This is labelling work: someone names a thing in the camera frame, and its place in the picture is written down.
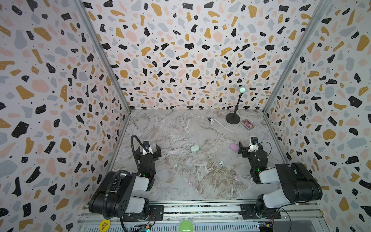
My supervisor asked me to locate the pink charging case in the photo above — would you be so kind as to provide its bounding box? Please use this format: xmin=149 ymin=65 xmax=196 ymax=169
xmin=230 ymin=143 xmax=239 ymax=152

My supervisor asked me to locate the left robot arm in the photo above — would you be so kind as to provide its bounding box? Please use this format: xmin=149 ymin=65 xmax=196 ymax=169
xmin=88 ymin=141 xmax=162 ymax=221

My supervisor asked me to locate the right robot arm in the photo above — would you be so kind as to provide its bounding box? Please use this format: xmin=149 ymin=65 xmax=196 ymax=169
xmin=238 ymin=137 xmax=323 ymax=219

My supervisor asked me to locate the mint green charging case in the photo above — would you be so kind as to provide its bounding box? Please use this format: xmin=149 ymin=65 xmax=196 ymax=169
xmin=190 ymin=145 xmax=200 ymax=152

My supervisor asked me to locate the colourful card box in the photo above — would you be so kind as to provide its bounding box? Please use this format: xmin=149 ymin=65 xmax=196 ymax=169
xmin=241 ymin=119 xmax=255 ymax=130

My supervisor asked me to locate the black microphone stand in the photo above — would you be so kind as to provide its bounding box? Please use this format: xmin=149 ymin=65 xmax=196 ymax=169
xmin=226 ymin=87 xmax=246 ymax=125

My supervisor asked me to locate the small black purple figurine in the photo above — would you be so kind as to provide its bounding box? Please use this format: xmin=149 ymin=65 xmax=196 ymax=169
xmin=207 ymin=117 xmax=215 ymax=124

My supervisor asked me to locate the green round button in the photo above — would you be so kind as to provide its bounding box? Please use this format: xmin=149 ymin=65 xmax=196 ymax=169
xmin=177 ymin=218 xmax=196 ymax=232

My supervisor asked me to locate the yellow round sticker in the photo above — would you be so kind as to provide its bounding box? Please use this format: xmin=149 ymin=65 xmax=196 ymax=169
xmin=99 ymin=219 xmax=111 ymax=232

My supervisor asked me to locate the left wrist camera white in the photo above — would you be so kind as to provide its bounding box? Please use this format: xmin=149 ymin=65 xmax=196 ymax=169
xmin=143 ymin=141 xmax=153 ymax=155

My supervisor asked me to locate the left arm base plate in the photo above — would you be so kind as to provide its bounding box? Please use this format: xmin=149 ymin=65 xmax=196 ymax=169
xmin=123 ymin=205 xmax=164 ymax=223

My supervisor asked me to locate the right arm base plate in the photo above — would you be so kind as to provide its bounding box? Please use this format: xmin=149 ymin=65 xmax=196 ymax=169
xmin=239 ymin=204 xmax=281 ymax=219

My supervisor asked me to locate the aluminium front rail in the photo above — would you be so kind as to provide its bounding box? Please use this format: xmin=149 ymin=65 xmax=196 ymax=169
xmin=76 ymin=199 xmax=324 ymax=224

